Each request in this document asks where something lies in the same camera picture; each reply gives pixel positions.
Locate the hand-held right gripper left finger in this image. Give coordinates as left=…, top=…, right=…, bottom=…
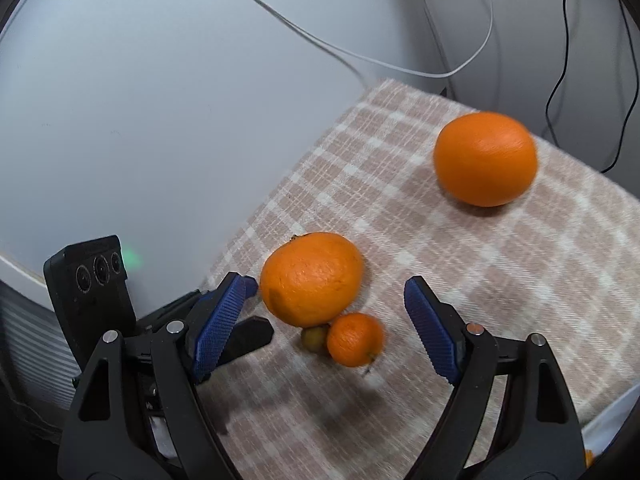
left=57, top=272, right=259, bottom=480

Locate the white floral plate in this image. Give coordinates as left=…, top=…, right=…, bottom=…
left=582, top=385, right=640, bottom=456

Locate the large orange with stem nub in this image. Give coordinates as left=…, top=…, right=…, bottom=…
left=259, top=232, right=365, bottom=327

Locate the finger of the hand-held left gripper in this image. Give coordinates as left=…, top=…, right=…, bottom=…
left=219, top=316, right=275, bottom=367
left=136, top=290, right=208, bottom=335

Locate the long white cable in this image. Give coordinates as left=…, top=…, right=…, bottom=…
left=197, top=0, right=495, bottom=79

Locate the small green kiwi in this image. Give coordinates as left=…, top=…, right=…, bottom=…
left=301, top=326, right=331, bottom=352

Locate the short white cable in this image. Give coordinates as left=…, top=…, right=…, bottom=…
left=210, top=0, right=368, bottom=88

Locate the large round orange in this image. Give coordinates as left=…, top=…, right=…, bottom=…
left=433, top=112, right=539, bottom=208

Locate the black power cable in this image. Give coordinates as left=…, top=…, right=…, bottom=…
left=600, top=5, right=632, bottom=175
left=544, top=0, right=571, bottom=143

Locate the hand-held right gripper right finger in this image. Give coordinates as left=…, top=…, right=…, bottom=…
left=404, top=275, right=586, bottom=480

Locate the checked beige tablecloth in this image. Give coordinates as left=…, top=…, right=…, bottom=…
left=150, top=77, right=640, bottom=480

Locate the white cabinet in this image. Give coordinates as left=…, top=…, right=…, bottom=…
left=0, top=0, right=381, bottom=321

